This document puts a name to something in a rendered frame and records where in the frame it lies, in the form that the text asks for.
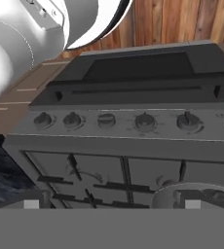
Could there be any brown wooden cabinet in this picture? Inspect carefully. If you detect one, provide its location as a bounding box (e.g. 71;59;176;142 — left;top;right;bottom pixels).
0;53;83;135

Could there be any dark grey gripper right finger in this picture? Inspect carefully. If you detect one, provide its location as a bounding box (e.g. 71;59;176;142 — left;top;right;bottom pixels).
173;189;224;210

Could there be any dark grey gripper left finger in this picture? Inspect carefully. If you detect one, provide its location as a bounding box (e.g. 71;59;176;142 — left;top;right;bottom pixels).
0;190;52;210

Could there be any pale grey round pot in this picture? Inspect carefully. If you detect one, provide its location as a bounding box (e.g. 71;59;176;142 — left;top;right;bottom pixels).
150;182;224;210

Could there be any grey stove knob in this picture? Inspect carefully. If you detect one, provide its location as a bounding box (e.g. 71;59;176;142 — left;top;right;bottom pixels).
33;112;56;130
96;112;117;128
62;111;86;130
176;111;204;133
133;112;159;132

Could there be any dark oven door handle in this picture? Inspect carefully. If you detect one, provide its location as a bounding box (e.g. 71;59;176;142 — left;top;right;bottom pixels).
48;71;224;101

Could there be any grey stove range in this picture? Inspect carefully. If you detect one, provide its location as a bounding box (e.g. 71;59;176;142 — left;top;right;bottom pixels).
1;40;224;210

